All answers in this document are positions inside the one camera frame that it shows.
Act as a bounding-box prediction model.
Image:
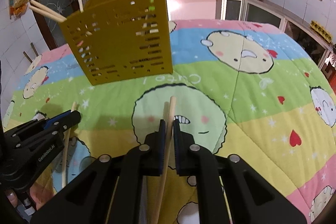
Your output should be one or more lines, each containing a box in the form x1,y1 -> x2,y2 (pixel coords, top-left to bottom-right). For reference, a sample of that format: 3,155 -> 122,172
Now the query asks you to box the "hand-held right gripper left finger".
31,119 -> 167,224

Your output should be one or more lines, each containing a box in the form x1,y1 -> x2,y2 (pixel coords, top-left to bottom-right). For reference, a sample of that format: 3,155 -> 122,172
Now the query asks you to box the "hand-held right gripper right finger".
173,118 -> 308,224

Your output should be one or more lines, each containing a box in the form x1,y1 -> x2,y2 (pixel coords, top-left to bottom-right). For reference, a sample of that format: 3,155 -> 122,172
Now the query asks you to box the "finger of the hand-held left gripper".
4,116 -> 62,140
16,110 -> 82,151

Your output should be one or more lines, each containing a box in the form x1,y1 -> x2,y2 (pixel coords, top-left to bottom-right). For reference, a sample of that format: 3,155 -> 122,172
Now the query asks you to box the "yellow perforated utensil holder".
58,0 -> 174,86

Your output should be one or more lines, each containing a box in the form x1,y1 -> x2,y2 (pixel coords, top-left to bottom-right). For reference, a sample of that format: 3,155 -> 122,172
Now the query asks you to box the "person's left hand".
4,183 -> 57,210

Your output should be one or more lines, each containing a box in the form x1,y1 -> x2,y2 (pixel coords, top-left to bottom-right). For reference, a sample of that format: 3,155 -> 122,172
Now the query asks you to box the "cartoon printed blanket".
3,19 -> 336,224

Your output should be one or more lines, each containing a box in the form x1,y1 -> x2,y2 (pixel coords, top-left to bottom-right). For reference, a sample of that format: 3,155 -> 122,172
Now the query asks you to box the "hanging plastic bag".
12,0 -> 30,19

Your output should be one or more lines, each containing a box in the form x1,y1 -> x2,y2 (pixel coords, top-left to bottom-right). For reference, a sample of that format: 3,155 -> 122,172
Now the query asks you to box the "yellow egg carton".
309,20 -> 333,42

